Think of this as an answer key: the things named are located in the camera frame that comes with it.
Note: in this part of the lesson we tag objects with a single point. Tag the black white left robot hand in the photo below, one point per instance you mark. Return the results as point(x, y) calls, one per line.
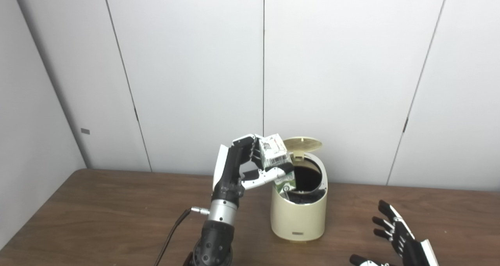
point(230, 168)

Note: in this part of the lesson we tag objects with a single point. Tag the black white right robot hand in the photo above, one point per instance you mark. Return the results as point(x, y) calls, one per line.
point(410, 250)

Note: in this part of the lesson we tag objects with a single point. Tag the green white milk carton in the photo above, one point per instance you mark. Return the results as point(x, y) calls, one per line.
point(273, 150)

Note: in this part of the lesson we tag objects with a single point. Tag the cream-colored lidded bin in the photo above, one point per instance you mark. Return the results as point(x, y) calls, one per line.
point(299, 219)

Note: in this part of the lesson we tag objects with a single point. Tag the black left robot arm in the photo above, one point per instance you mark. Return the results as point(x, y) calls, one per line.
point(218, 234)

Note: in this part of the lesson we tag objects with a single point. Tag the black wall panel clip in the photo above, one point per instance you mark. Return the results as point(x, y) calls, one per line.
point(405, 125)

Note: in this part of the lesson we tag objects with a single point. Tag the small gray wall label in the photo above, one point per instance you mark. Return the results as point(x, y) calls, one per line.
point(85, 131)

